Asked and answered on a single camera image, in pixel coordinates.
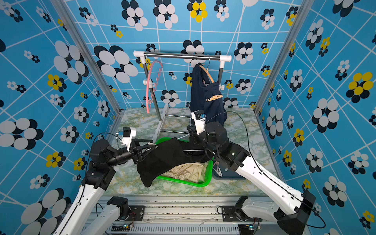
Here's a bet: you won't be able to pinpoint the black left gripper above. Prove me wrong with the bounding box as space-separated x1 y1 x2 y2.
107 138 156 169

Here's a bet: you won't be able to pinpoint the black shorts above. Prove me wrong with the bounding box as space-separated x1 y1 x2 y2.
137 138 209 188

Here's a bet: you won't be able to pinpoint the beige shorts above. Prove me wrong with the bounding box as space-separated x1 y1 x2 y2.
162 163 208 183

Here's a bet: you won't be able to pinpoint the pink plastic hanger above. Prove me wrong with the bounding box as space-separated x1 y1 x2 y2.
141 53 164 119

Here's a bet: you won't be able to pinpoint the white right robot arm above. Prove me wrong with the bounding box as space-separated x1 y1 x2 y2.
187 121 316 235

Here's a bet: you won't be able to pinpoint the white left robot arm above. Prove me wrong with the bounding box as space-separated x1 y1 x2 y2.
54 139 156 235

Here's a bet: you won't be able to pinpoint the navy blue shorts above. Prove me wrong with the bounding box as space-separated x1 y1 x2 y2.
190 63 227 125

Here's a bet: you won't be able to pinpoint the wooden hanger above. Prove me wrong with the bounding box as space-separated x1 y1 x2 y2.
199 54 223 102

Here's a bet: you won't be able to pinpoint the green plastic basket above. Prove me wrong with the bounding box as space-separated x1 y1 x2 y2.
156 137 213 188

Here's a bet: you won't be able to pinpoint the dark teal plastic bin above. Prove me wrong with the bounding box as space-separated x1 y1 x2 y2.
212 161 246 180

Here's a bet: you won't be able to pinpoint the wooden clothespin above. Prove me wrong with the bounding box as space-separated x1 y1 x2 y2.
206 95 223 102

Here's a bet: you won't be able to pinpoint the white metal clothes rack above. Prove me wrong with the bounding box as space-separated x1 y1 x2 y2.
133 51 232 142

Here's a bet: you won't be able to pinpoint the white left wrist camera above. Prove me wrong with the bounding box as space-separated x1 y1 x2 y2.
116 127 137 151

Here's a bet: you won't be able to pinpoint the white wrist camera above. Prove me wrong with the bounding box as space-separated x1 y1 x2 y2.
116 127 137 151
192 110 206 135

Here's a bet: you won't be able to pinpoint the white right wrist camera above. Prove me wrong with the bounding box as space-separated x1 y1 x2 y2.
192 110 206 135

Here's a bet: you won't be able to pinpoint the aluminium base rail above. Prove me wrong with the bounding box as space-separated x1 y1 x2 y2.
73 193 312 235

